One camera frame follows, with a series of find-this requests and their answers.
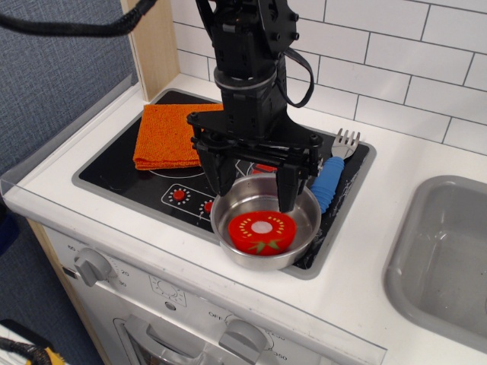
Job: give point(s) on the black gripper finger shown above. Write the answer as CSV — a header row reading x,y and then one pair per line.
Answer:
x,y
290,185
219,167

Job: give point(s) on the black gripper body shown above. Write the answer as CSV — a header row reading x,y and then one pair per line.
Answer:
x,y
255,122

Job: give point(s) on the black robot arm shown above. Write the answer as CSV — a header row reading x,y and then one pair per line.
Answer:
x,y
252,40

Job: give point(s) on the orange folded cloth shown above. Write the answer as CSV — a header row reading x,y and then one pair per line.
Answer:
x,y
164,136

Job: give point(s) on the silver metal pot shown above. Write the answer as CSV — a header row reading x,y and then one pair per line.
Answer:
x,y
259,193

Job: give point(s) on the black toy stove top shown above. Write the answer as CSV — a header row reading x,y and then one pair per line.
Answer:
x,y
182,197

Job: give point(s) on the red toy tomato half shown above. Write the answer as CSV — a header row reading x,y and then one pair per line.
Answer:
x,y
262,233

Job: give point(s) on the wooden side panel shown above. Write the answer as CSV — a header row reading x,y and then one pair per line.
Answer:
x,y
154,50

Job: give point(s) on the grey left oven knob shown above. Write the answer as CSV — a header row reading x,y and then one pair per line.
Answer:
x,y
92,266

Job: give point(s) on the grey oven knob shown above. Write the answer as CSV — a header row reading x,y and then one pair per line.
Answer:
x,y
243,340
92,266

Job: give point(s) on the grey right oven knob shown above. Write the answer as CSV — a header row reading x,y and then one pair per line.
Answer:
x,y
243,340

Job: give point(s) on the white toy oven front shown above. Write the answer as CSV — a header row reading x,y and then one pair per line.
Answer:
x,y
137,318

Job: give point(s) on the grey toy sink basin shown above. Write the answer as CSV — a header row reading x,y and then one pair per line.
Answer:
x,y
436,276

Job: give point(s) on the black yellow object corner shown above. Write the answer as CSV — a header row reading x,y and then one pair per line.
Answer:
x,y
20,345

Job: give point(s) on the blue handled silver fork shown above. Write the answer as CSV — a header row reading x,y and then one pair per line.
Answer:
x,y
325,185

